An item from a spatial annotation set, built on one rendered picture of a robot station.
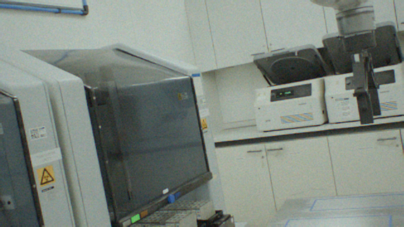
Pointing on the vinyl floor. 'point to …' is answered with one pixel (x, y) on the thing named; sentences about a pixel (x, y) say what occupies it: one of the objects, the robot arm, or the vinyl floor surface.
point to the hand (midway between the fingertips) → (370, 115)
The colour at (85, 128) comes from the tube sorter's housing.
